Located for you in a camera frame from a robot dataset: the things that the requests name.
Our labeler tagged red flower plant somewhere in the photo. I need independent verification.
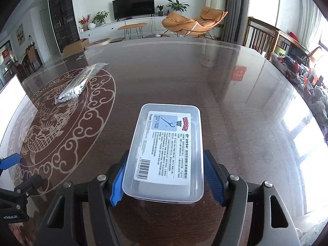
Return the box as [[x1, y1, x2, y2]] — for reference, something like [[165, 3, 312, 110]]
[[78, 14, 91, 31]]

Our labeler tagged orange bench stool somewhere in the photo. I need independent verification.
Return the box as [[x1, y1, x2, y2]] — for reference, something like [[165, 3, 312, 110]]
[[117, 22, 148, 41]]

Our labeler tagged wooden dining chair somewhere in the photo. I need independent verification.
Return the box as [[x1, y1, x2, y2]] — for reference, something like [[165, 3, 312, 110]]
[[24, 47, 43, 73]]

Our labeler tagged bushy green potted plant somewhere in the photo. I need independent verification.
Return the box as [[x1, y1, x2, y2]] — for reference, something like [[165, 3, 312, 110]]
[[92, 11, 110, 26]]

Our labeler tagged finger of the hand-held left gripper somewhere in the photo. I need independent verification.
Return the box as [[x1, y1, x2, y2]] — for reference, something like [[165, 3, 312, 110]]
[[0, 174, 43, 203], [0, 153, 21, 171]]

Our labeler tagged clear plastic floss box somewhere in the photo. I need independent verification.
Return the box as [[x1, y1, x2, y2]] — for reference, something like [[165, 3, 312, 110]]
[[122, 103, 205, 205]]

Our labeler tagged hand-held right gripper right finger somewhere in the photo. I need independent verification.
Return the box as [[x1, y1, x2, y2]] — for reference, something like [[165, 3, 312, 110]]
[[204, 149, 301, 246]]

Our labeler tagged framed wall painting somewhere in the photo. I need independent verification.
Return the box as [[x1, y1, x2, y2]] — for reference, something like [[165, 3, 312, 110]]
[[16, 24, 25, 47]]

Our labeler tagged broad-leaf potted plant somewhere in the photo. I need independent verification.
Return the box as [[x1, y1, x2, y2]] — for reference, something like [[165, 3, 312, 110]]
[[166, 0, 190, 14]]

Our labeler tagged clear plastic bag of swabs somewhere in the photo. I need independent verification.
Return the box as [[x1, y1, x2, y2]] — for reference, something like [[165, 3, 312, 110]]
[[55, 62, 109, 105]]

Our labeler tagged black television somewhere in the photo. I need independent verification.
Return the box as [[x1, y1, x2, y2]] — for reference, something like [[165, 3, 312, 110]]
[[112, 0, 156, 21]]

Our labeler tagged round beige floor pad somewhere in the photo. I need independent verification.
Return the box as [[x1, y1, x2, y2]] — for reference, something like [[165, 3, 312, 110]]
[[85, 38, 111, 50]]

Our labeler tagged orange lounge chair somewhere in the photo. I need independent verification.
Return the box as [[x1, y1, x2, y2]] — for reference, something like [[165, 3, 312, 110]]
[[161, 6, 228, 40]]

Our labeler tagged pile of assorted clutter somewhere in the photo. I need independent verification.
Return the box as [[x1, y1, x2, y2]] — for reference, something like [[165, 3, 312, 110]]
[[272, 51, 328, 123]]

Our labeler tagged grey curtain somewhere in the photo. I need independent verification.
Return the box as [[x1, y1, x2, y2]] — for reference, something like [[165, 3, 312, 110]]
[[210, 0, 250, 44]]

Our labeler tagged dark display cabinet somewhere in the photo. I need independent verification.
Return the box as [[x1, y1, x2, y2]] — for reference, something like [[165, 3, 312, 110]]
[[47, 0, 79, 53]]

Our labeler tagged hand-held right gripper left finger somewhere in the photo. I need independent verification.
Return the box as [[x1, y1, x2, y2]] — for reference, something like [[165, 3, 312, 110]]
[[33, 150, 129, 246]]

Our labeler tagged cardboard box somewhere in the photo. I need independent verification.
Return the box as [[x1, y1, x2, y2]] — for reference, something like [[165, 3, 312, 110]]
[[62, 38, 90, 55]]

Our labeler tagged white TV cabinet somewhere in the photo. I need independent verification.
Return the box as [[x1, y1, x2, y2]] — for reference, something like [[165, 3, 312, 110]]
[[78, 15, 170, 41]]

